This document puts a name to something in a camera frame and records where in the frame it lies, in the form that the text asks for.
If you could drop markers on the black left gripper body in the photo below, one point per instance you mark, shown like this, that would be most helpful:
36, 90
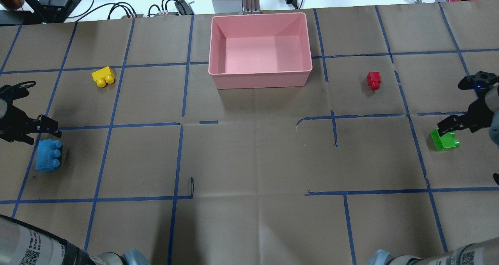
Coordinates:
12, 121

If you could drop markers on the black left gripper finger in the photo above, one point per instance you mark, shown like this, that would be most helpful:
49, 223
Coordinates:
45, 125

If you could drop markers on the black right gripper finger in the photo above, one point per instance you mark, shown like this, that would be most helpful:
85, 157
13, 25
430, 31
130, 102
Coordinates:
453, 123

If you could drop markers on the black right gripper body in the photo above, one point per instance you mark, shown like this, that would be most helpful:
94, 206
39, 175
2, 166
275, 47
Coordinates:
480, 117

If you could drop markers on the green toy block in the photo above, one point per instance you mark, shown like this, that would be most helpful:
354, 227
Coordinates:
445, 142

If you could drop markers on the blue three-stud toy block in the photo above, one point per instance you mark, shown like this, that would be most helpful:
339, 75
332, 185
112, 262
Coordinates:
48, 155

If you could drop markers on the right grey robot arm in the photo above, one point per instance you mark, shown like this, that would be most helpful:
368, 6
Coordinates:
481, 253

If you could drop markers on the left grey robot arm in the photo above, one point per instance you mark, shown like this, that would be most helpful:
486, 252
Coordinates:
23, 243

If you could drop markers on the pink plastic box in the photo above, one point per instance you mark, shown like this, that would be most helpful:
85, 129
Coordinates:
260, 51

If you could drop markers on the yellow two-stud toy block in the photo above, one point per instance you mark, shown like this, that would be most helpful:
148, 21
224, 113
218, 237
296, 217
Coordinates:
103, 77

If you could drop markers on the red toy block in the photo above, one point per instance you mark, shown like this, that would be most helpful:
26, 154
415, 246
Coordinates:
373, 80

